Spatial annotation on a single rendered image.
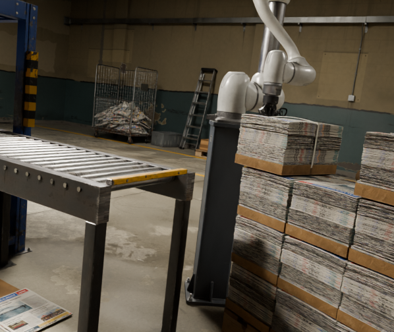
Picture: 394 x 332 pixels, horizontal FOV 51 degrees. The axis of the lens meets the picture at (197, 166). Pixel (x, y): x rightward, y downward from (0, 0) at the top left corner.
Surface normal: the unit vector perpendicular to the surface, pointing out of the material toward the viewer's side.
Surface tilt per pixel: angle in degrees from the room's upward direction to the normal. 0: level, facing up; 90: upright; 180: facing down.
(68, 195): 90
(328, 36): 90
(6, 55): 90
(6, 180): 90
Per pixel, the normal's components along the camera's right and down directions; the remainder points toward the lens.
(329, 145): 0.59, 0.19
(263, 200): -0.80, 0.00
